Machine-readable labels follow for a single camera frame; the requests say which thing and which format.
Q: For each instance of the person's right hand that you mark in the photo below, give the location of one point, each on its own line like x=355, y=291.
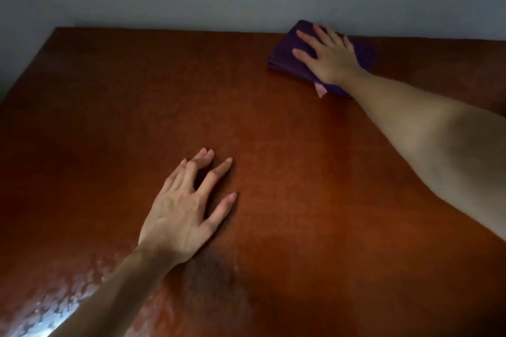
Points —
x=335, y=60

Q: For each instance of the person's left hand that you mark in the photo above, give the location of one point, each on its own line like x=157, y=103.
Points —
x=176, y=222

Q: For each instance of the person's left little finger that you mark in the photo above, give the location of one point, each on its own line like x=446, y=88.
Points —
x=174, y=175

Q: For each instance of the person's right middle finger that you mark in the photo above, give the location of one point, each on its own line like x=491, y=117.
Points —
x=323, y=34

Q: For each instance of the person's left thumb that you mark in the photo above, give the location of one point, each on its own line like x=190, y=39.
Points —
x=221, y=210

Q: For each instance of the person's right little finger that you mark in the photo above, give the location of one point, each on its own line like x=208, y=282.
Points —
x=348, y=43

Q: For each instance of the person's right thumb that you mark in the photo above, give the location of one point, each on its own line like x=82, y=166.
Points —
x=305, y=57

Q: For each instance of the person's left middle finger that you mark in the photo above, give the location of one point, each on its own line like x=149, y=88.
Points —
x=199, y=169

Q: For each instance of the purple cleaning cloth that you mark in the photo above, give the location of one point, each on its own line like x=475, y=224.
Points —
x=286, y=57

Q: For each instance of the person's right forearm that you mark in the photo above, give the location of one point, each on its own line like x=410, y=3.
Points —
x=431, y=135

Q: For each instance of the person's left forearm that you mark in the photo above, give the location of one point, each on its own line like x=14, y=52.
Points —
x=118, y=297

